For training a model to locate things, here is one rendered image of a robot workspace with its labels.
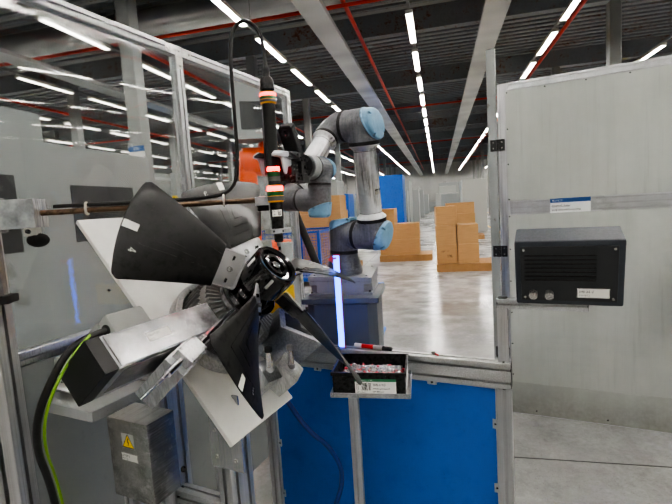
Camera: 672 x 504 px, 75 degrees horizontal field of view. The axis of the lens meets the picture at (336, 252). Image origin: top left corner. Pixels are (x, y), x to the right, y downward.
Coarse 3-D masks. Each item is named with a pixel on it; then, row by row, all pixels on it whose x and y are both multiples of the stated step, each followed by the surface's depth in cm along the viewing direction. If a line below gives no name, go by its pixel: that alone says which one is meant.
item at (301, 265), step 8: (296, 264) 136; (304, 264) 137; (312, 264) 139; (320, 264) 142; (304, 272) 120; (312, 272) 121; (320, 272) 125; (328, 272) 130; (336, 272) 136; (352, 280) 135
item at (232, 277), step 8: (224, 256) 103; (232, 256) 105; (240, 256) 106; (224, 264) 104; (232, 264) 105; (240, 264) 106; (216, 272) 103; (224, 272) 104; (232, 272) 105; (240, 272) 106; (216, 280) 103; (232, 280) 105; (232, 288) 105
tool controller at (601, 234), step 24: (528, 240) 118; (552, 240) 116; (576, 240) 113; (600, 240) 111; (624, 240) 109; (528, 264) 120; (552, 264) 117; (576, 264) 115; (600, 264) 112; (624, 264) 111; (528, 288) 122; (552, 288) 120; (576, 288) 117; (600, 288) 115
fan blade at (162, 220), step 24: (144, 192) 94; (144, 216) 92; (168, 216) 95; (192, 216) 99; (120, 240) 88; (144, 240) 91; (168, 240) 94; (192, 240) 98; (216, 240) 102; (120, 264) 87; (144, 264) 91; (168, 264) 94; (192, 264) 98; (216, 264) 102
